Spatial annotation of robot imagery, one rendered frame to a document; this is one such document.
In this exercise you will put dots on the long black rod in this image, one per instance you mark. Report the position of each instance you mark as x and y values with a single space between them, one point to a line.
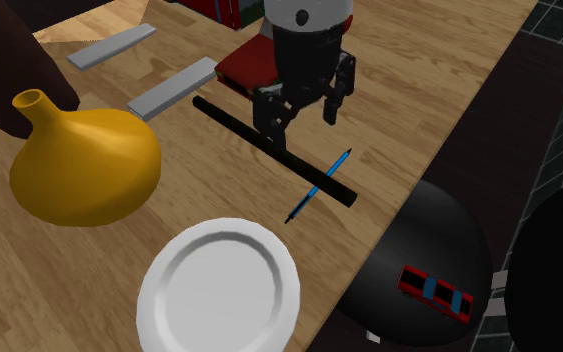
321 181

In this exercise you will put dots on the red book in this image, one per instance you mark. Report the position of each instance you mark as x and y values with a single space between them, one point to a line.
247 63

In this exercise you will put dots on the dark brown rounded object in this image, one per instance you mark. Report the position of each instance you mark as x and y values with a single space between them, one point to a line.
8 63

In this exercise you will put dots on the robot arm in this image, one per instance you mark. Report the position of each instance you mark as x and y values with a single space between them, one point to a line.
310 10

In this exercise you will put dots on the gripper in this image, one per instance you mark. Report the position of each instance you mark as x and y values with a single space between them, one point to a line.
308 58

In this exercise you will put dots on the yellow round vase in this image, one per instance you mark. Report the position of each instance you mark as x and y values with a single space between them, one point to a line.
86 166

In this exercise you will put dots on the blue pen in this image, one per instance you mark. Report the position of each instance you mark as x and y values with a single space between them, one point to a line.
339 161

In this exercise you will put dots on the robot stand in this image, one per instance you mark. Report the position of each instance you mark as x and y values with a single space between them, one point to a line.
212 10

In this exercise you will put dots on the red toy bus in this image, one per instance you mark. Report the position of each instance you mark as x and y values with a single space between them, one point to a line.
434 294

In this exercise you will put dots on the white plate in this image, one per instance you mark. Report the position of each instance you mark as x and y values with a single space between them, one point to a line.
222 287

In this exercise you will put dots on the grey flat bar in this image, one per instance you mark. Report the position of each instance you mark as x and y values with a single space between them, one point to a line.
110 46
174 90

